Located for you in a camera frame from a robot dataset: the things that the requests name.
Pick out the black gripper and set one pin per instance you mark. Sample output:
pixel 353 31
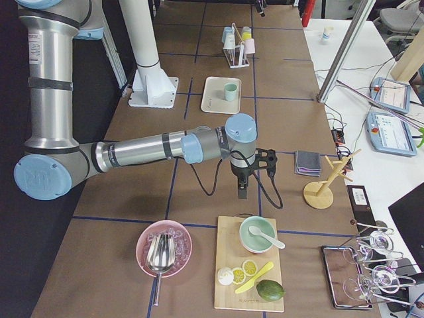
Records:
pixel 240 172

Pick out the cream rabbit tray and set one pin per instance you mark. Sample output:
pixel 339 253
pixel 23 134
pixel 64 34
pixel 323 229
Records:
pixel 213 100

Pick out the green plastic cup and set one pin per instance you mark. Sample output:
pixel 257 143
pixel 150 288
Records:
pixel 230 91

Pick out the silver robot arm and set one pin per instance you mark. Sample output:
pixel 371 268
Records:
pixel 54 161

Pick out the pink plastic cup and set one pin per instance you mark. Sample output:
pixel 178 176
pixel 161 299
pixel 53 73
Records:
pixel 249 46

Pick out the white plastic cup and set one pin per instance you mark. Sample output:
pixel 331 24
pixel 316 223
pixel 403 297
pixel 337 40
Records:
pixel 229 42

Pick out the metal serving tray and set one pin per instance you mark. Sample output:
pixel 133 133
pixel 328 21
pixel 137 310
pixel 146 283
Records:
pixel 342 272

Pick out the yellow plastic cup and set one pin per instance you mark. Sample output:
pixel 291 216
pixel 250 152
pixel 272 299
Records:
pixel 246 35

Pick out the light blue plastic cup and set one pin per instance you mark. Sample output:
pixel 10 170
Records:
pixel 227 30

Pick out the white ceramic spoon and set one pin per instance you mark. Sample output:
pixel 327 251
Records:
pixel 254 230

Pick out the green ceramic bowl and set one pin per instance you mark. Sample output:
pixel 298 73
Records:
pixel 256 243

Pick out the wooden cutting board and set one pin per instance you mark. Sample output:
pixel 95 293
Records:
pixel 231 253

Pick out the grey folded cloth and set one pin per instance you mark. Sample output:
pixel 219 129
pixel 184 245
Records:
pixel 307 163

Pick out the wooden mug tree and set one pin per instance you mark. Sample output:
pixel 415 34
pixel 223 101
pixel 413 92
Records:
pixel 318 194

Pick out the lemon slice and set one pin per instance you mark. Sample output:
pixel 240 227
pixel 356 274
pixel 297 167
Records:
pixel 239 276
pixel 249 267

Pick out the white lemon end piece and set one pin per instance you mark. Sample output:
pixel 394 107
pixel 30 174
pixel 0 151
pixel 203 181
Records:
pixel 225 276

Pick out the pink ice bowl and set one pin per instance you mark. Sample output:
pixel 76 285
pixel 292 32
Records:
pixel 182 242

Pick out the yellow plastic knife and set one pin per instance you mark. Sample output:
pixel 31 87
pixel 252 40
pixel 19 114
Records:
pixel 250 283

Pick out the metal ice scoop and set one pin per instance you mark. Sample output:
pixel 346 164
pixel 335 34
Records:
pixel 160 258

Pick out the small red electronics board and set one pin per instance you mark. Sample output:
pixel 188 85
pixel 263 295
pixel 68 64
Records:
pixel 338 136

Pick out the green avocado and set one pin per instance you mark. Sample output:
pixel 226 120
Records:
pixel 270 290

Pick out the black box with label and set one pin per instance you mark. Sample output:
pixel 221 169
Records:
pixel 360 204

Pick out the lower teach pendant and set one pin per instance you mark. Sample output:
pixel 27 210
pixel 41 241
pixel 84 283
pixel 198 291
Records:
pixel 388 134

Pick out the teach pendant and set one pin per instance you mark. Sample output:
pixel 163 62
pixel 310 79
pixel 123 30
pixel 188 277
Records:
pixel 394 95
pixel 388 134

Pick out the upper teach pendant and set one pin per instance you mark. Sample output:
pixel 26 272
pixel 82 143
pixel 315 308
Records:
pixel 394 95

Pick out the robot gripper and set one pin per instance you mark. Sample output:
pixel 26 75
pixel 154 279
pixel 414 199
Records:
pixel 260 5

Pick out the office chair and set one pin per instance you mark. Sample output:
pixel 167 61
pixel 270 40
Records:
pixel 402 22

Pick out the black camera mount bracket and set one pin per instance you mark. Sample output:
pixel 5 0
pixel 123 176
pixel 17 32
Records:
pixel 266 159

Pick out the white wire cup rack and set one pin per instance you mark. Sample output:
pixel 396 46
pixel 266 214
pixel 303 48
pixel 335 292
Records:
pixel 236 58

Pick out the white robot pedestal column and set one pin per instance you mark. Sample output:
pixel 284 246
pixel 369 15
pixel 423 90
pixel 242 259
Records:
pixel 151 86

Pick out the wire glass holder rack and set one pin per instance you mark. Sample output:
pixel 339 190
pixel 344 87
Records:
pixel 375 246

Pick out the aluminium frame post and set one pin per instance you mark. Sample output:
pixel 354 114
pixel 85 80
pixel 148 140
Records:
pixel 353 31

